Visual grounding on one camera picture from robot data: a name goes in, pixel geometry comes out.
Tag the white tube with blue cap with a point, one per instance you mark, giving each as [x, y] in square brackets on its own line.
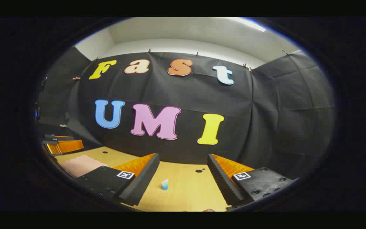
[165, 184]

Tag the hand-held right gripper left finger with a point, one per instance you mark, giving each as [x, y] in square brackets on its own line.
[145, 178]

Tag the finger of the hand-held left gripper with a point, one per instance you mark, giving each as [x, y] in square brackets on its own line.
[65, 146]

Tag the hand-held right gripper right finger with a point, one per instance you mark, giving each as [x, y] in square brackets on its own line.
[222, 181]

